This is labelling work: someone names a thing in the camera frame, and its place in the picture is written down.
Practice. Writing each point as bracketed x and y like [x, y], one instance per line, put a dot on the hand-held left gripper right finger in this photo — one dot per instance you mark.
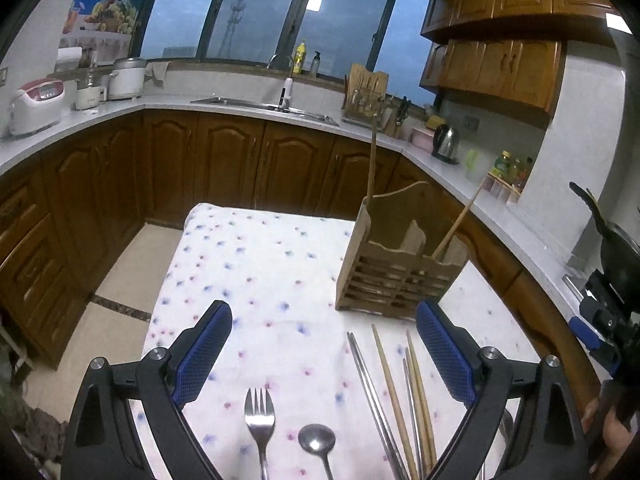
[445, 350]

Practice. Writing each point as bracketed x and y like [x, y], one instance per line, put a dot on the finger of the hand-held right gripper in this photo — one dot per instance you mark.
[587, 332]

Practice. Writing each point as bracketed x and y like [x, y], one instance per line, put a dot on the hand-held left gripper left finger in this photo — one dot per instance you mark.
[205, 355]

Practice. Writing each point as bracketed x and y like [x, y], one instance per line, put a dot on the wooden chopstick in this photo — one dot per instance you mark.
[393, 400]
[421, 395]

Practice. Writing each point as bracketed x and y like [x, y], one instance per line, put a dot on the wooden utensil holder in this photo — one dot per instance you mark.
[380, 280]

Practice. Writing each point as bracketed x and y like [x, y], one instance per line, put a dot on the person's right hand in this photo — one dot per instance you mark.
[617, 440]

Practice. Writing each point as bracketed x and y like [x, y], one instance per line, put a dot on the black wok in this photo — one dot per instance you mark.
[620, 255]

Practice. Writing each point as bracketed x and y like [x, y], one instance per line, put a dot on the metal fork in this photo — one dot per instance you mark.
[260, 425]

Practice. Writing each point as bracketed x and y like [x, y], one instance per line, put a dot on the floral white tablecloth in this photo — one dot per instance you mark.
[260, 270]

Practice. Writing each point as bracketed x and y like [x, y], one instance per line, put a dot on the metal spoon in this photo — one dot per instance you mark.
[316, 439]

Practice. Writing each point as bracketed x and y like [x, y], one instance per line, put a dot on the spice jar rack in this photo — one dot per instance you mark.
[502, 191]

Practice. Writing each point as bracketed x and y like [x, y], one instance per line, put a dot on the red sauce bottle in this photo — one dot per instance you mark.
[523, 172]

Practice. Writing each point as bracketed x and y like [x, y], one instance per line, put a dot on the yellow label oil bottle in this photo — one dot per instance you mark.
[501, 166]

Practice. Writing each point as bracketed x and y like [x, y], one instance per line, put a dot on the green plastic cup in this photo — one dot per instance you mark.
[472, 160]

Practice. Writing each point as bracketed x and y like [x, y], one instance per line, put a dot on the long wooden spatula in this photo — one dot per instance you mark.
[372, 160]

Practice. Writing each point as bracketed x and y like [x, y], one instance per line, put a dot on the steel electric kettle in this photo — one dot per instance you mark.
[446, 142]

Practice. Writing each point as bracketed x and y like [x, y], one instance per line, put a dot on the pink container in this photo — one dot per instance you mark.
[422, 139]

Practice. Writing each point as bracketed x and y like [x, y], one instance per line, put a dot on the wooden knife block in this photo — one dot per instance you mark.
[397, 120]

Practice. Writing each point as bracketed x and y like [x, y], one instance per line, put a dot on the steel kitchen sink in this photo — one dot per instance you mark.
[240, 102]

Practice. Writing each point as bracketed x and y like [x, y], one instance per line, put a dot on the wooden dish rack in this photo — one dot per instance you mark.
[365, 90]

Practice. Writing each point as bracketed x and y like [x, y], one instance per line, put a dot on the kitchen faucet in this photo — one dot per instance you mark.
[286, 92]

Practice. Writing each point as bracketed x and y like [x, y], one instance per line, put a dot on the white electric cooker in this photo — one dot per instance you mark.
[127, 80]

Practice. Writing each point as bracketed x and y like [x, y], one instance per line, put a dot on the grey dish cloth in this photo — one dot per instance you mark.
[159, 72]

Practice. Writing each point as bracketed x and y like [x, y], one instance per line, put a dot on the white and pink rice cooker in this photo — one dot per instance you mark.
[37, 110]

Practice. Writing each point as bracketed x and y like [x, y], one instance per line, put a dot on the grey pump bottle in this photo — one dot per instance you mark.
[315, 66]

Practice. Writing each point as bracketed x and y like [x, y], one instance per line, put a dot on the yellow dish soap bottle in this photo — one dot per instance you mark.
[300, 57]

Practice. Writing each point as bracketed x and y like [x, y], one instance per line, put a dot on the paper towel roll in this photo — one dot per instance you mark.
[67, 57]

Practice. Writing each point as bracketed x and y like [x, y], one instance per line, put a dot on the dark framed window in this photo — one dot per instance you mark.
[260, 10]

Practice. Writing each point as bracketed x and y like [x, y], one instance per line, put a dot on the wall socket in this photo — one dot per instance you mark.
[471, 123]

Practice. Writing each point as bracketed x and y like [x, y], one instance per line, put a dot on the fruit wall poster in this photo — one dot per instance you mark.
[107, 10]

